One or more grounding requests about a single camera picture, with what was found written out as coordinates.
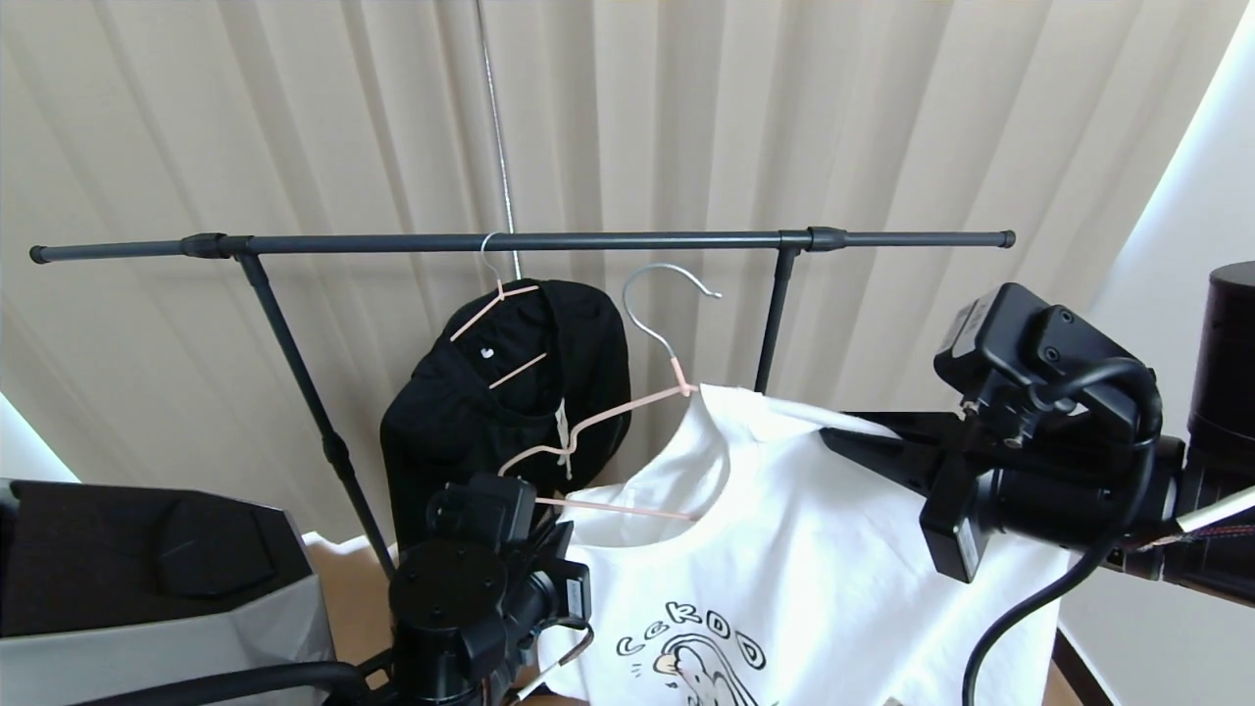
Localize black shorts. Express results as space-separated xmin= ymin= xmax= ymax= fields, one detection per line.
xmin=380 ymin=278 xmax=633 ymax=550

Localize white garment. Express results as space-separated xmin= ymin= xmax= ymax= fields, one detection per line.
xmin=534 ymin=384 xmax=1072 ymax=706

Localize silver curtain wand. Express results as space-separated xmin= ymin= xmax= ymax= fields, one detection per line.
xmin=476 ymin=0 xmax=524 ymax=280

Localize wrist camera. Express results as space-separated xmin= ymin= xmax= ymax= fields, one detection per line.
xmin=933 ymin=282 xmax=1163 ymax=447
xmin=427 ymin=474 xmax=538 ymax=550

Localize beige curtain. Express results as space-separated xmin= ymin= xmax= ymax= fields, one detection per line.
xmin=0 ymin=0 xmax=1255 ymax=550

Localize black clothes rack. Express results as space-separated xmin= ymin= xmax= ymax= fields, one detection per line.
xmin=29 ymin=227 xmax=1017 ymax=581

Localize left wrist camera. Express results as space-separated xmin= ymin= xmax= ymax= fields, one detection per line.
xmin=427 ymin=474 xmax=538 ymax=550

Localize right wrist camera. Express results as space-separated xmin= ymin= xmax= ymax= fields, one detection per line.
xmin=933 ymin=282 xmax=1163 ymax=447

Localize black cable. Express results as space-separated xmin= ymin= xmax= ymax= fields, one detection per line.
xmin=69 ymin=662 xmax=374 ymax=706
xmin=961 ymin=358 xmax=1166 ymax=706

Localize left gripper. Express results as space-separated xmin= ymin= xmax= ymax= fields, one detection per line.
xmin=523 ymin=557 xmax=594 ymax=630

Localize pink clothes hanger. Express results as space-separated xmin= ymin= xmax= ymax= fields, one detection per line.
xmin=498 ymin=263 xmax=724 ymax=523
xmin=449 ymin=233 xmax=548 ymax=390

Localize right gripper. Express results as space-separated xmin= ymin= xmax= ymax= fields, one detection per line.
xmin=920 ymin=439 xmax=1189 ymax=586

